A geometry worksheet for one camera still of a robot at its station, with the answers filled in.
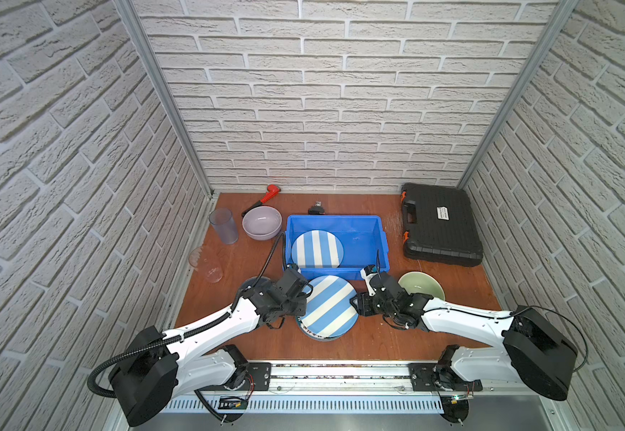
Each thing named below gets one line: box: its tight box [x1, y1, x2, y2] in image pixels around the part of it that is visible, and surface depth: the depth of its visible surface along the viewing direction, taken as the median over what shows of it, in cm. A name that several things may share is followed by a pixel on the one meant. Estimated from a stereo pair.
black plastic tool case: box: [400, 182, 485, 267], surface depth 100 cm
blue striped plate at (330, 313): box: [296, 274, 360, 342], surface depth 85 cm
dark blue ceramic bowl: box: [237, 275, 274, 303], surface depth 63 cm
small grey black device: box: [307, 200, 326, 216], surface depth 115 cm
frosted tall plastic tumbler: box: [208, 207, 239, 246], surface depth 103 cm
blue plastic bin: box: [282, 215, 390, 279], surface depth 105 cm
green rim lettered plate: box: [296, 316, 360, 343], surface depth 81 cm
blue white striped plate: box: [290, 229, 345, 269], surface depth 102 cm
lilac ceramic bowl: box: [241, 205, 283, 241], surface depth 108 cm
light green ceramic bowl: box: [397, 271, 446, 301], surface depth 89 cm
